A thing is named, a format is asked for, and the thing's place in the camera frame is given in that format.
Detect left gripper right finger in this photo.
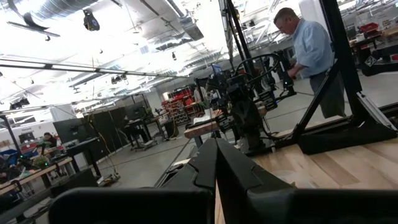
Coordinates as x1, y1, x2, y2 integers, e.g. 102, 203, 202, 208
216, 138, 295, 224

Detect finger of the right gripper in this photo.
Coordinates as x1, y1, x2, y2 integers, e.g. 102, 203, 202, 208
248, 102, 264, 136
234, 104, 249, 138

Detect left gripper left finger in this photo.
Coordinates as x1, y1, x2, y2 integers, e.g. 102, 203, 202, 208
155, 138, 218, 189

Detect wooden workbench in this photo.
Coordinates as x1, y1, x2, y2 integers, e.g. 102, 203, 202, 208
183, 105, 268, 149
0, 157, 74, 195

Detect shelf with red bins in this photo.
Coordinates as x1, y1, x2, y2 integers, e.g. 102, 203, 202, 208
161, 86, 195, 125

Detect person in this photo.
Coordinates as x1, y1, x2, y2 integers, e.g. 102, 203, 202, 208
273, 6, 346, 119
42, 132, 58, 149

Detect black cabinets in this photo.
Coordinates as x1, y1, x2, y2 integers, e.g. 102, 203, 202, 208
83, 105, 150, 156

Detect black desk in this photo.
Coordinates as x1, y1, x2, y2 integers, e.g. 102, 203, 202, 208
63, 136, 103, 178

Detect black box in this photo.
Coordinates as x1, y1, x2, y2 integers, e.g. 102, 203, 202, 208
49, 167, 99, 198

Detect black computer monitor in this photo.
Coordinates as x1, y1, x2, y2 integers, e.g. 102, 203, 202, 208
52, 118, 91, 146

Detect red crate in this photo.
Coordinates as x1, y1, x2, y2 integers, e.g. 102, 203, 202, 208
359, 22, 380, 34

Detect black machine with label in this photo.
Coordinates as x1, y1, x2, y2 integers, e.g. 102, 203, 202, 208
360, 45, 398, 77

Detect small green background plant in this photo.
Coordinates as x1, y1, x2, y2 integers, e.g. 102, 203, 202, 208
32, 154, 50, 169

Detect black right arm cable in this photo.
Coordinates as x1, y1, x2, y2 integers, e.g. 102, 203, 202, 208
233, 52, 280, 94

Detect black background rig frame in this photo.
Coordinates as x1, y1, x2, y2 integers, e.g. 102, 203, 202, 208
224, 0, 256, 77

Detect black aluminium rig frame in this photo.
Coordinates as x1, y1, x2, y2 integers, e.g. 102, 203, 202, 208
273, 0, 398, 156

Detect black hanging camera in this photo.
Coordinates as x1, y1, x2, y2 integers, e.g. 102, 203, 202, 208
82, 9, 101, 32

